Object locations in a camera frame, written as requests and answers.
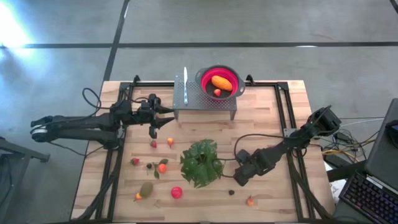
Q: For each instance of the small orange yellow fruit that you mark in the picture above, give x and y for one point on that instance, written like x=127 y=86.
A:
x=250 y=202
x=138 y=196

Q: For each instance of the red collapsible colander grey rim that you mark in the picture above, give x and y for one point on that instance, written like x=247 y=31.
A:
x=205 y=77

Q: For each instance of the black aluminium table frame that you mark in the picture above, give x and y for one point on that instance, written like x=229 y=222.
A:
x=149 y=84

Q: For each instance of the orange mango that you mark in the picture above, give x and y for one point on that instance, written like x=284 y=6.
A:
x=221 y=83

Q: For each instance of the black power adapter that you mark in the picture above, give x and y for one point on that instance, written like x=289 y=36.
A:
x=343 y=136

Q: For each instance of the dark blackberry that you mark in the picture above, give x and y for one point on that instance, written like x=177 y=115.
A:
x=231 y=192
x=149 y=166

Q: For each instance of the white paper sheet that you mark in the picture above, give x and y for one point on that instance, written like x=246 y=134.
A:
x=337 y=188

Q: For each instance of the monstera plant in white pot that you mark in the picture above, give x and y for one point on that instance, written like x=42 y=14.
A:
x=192 y=168

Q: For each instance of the dark computer desk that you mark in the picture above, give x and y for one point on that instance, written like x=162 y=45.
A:
x=348 y=171

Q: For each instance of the black round device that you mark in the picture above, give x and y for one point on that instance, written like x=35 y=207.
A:
x=392 y=133

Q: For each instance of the orange tangerine with green leaves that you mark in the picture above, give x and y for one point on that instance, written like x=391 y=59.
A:
x=162 y=168

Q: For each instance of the green kiwi fruit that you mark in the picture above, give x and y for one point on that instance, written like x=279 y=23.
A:
x=146 y=189

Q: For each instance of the computer monitor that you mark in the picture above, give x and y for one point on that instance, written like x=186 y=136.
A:
x=382 y=155

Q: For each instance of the grey perforated metal rack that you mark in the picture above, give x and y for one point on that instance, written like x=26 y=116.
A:
x=199 y=102

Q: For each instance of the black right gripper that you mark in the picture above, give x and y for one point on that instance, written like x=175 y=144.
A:
x=248 y=169

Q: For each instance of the black backlit keyboard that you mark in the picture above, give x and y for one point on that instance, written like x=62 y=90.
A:
x=370 y=199

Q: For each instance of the red tomato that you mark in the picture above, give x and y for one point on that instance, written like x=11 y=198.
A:
x=176 y=193

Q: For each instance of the small yellow orange peach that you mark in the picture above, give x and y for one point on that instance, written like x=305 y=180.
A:
x=170 y=142

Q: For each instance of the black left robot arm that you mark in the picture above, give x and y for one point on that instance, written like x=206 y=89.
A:
x=81 y=124

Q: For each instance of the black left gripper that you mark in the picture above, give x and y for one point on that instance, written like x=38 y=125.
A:
x=152 y=115

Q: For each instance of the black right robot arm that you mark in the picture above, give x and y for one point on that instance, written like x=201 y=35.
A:
x=280 y=149

